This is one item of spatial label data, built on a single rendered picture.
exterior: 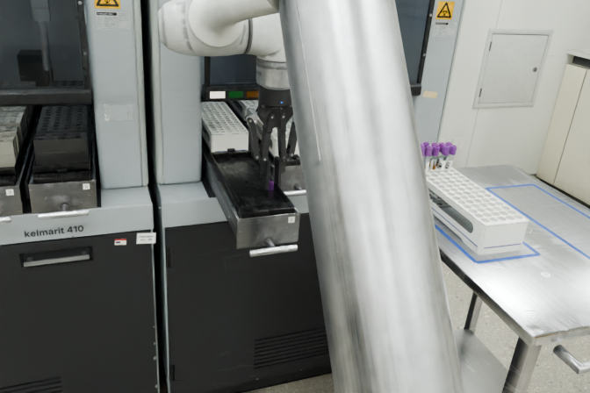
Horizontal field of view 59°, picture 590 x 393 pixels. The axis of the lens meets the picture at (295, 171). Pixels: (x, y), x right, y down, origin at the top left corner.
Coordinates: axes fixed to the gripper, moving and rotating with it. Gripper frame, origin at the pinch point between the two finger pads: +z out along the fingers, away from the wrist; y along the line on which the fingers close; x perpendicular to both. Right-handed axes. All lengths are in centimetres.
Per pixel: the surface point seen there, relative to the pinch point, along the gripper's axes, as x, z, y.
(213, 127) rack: -27.9, -2.0, 7.6
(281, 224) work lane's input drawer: 13.5, 5.8, 1.9
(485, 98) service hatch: -130, 24, -171
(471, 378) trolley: 21, 56, -53
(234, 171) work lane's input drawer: -11.3, 3.9, 5.8
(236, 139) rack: -21.7, -0.4, 2.9
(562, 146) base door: -117, 51, -225
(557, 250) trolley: 41, 2, -44
